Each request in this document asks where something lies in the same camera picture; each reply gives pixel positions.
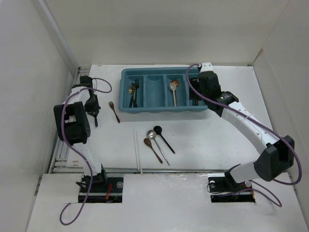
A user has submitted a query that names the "copper spoon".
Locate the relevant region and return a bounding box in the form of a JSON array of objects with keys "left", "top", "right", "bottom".
[{"left": 171, "top": 79, "right": 179, "bottom": 104}]

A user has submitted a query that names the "white spoon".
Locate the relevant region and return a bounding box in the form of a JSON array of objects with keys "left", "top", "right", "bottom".
[{"left": 169, "top": 82, "right": 177, "bottom": 106}]

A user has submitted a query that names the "black spoon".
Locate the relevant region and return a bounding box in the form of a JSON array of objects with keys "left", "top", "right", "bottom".
[{"left": 154, "top": 126, "right": 176, "bottom": 154}]

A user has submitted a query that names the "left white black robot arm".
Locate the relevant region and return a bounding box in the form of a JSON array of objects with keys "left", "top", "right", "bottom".
[{"left": 54, "top": 75, "right": 108, "bottom": 192}]

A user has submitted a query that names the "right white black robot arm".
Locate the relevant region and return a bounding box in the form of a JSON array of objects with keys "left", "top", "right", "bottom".
[{"left": 189, "top": 71, "right": 300, "bottom": 191}]

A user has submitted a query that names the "blue plastic cutlery tray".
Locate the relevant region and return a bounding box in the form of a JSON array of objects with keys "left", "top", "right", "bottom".
[{"left": 119, "top": 67, "right": 208, "bottom": 114}]

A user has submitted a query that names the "white chopstick left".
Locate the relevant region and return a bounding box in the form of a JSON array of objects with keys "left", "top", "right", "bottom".
[{"left": 132, "top": 128, "right": 140, "bottom": 173}]

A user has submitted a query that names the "white chopstick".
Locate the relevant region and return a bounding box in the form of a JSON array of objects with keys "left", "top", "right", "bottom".
[
  {"left": 132, "top": 128, "right": 140, "bottom": 173},
  {"left": 135, "top": 131, "right": 143, "bottom": 175}
]

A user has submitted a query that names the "brown wooden spoon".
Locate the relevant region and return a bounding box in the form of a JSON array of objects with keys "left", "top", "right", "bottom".
[{"left": 143, "top": 138, "right": 163, "bottom": 164}]

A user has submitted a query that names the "silver metal spoon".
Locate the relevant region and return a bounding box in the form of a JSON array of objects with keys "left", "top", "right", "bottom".
[{"left": 146, "top": 130, "right": 170, "bottom": 166}]

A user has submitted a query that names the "white chopstick right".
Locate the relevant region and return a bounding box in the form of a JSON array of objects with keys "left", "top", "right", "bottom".
[{"left": 135, "top": 131, "right": 143, "bottom": 175}]

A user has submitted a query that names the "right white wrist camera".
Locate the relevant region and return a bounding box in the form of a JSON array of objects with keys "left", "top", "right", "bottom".
[{"left": 198, "top": 62, "right": 213, "bottom": 73}]

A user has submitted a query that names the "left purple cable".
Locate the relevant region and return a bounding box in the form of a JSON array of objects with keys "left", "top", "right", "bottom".
[{"left": 59, "top": 77, "right": 113, "bottom": 226}]

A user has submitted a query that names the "aluminium rail front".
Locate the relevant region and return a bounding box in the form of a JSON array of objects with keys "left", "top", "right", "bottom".
[{"left": 104, "top": 168, "right": 226, "bottom": 174}]

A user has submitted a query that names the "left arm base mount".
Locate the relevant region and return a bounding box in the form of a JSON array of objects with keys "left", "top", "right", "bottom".
[{"left": 76, "top": 175, "right": 124, "bottom": 203}]

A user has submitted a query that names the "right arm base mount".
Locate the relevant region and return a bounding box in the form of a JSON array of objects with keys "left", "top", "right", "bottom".
[{"left": 207, "top": 176, "right": 255, "bottom": 203}]

